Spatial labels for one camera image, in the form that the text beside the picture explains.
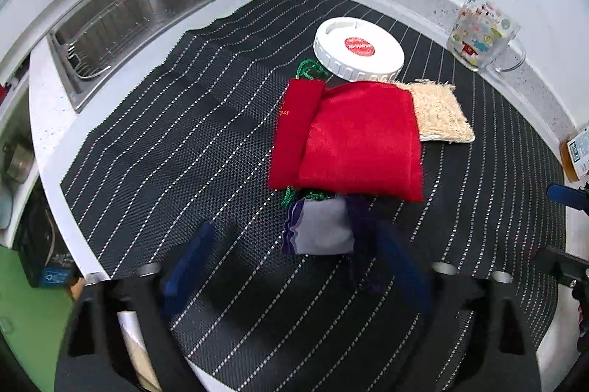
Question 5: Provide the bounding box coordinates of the purple and grey sock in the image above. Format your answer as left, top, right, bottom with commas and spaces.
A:
282, 194, 392, 294

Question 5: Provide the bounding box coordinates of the stainless steel sink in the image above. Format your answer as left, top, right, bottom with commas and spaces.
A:
46, 0, 277, 114

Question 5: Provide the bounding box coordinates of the cardboard box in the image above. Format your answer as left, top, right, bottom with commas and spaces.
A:
117, 311, 162, 392

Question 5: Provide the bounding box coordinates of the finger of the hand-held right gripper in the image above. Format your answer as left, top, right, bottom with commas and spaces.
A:
536, 245, 589, 289
546, 184, 589, 215

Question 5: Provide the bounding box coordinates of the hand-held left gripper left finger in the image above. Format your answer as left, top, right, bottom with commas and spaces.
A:
55, 221, 217, 392

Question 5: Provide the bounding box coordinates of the printed glass mug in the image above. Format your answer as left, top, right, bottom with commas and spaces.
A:
446, 0, 528, 73

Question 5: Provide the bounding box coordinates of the labelled tea bottle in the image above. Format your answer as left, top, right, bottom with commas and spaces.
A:
560, 129, 589, 183

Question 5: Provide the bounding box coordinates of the dark box with blue label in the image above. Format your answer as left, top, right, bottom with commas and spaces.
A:
18, 208, 81, 289

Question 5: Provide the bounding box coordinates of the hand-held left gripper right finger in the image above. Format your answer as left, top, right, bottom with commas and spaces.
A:
375, 224, 541, 392

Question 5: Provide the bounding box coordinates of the red cloth pouch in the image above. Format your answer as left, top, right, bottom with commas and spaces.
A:
268, 79, 424, 203

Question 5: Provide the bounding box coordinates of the white lid with red label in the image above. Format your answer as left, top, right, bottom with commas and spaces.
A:
314, 18, 406, 83

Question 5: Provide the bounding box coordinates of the black striped mat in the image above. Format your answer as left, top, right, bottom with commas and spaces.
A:
60, 0, 567, 392

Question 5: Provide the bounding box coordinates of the beige loofah pad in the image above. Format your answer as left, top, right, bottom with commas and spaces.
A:
391, 80, 476, 143

